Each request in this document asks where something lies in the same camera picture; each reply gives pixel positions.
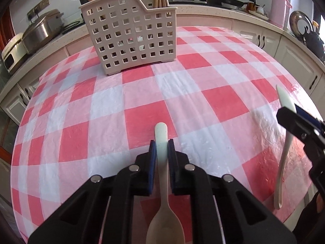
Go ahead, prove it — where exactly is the white spoon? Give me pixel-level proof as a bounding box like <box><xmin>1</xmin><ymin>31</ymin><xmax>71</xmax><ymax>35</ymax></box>
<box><xmin>273</xmin><ymin>84</ymin><xmax>297</xmax><ymax>210</ymax></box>

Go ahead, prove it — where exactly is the black kettle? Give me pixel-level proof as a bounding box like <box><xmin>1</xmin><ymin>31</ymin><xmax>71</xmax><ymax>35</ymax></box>
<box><xmin>303</xmin><ymin>27</ymin><xmax>325</xmax><ymax>62</ymax></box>

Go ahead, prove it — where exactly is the pink thermos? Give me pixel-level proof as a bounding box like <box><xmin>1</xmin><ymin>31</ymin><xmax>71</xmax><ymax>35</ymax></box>
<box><xmin>269</xmin><ymin>0</ymin><xmax>293</xmax><ymax>29</ymax></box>

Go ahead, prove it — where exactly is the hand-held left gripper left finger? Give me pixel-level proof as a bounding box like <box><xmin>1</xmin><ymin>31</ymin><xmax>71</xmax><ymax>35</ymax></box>
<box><xmin>28</xmin><ymin>140</ymin><xmax>157</xmax><ymax>244</ymax></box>

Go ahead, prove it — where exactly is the white tray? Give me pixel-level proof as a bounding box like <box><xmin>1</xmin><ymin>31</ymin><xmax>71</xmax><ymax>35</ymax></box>
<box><xmin>248</xmin><ymin>10</ymin><xmax>270</xmax><ymax>21</ymax></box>

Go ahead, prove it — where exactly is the cream electric cooker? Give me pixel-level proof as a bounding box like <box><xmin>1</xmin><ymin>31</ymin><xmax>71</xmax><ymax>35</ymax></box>
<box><xmin>1</xmin><ymin>33</ymin><xmax>27</xmax><ymax>75</ymax></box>

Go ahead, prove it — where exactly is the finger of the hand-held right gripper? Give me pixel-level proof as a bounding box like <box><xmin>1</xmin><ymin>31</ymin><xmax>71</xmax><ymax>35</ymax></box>
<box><xmin>296</xmin><ymin>105</ymin><xmax>325</xmax><ymax>130</ymax></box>
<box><xmin>276</xmin><ymin>107</ymin><xmax>325</xmax><ymax>143</ymax></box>

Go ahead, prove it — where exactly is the white plastic utensil basket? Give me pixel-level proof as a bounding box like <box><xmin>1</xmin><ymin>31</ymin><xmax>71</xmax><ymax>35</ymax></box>
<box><xmin>78</xmin><ymin>0</ymin><xmax>177</xmax><ymax>76</ymax></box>

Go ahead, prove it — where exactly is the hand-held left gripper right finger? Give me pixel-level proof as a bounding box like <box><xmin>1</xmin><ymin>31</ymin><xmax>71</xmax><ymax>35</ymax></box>
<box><xmin>168</xmin><ymin>138</ymin><xmax>297</xmax><ymax>244</ymax></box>

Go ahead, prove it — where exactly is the red checked tablecloth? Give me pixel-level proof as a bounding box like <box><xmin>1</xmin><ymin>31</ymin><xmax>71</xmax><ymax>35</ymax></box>
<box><xmin>10</xmin><ymin>25</ymin><xmax>322</xmax><ymax>244</ymax></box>

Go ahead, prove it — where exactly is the black frying pan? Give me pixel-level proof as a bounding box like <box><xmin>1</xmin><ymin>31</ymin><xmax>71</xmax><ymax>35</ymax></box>
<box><xmin>207</xmin><ymin>0</ymin><xmax>248</xmax><ymax>9</ymax></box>

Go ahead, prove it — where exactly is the gold wall outlet strip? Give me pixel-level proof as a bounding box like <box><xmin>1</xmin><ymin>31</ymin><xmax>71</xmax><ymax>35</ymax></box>
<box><xmin>27</xmin><ymin>0</ymin><xmax>50</xmax><ymax>18</ymax></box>

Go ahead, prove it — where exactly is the steel rice cooker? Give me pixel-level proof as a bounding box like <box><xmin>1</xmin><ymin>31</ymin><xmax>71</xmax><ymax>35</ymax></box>
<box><xmin>22</xmin><ymin>9</ymin><xmax>64</xmax><ymax>55</ymax></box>

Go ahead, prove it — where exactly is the beige spoon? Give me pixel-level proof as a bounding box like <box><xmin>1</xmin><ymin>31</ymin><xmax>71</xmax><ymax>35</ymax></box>
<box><xmin>146</xmin><ymin>122</ymin><xmax>185</xmax><ymax>244</ymax></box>

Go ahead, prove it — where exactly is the steel pot lid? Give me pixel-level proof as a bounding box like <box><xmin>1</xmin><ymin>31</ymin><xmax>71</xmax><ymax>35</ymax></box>
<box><xmin>289</xmin><ymin>11</ymin><xmax>313</xmax><ymax>40</ymax></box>

